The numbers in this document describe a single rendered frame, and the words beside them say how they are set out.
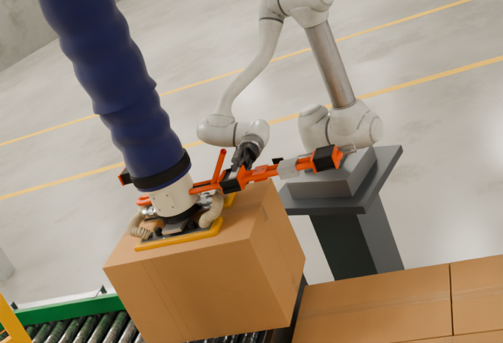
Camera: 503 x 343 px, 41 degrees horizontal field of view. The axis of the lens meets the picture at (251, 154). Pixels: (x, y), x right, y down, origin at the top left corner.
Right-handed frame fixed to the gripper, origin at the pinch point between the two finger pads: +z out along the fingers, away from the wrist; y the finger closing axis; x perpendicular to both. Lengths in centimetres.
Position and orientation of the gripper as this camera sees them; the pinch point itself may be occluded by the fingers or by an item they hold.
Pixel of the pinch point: (236, 178)
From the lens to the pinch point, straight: 241.3
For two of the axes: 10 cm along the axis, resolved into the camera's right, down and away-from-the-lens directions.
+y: 3.6, 8.5, 3.9
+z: -2.2, 4.9, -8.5
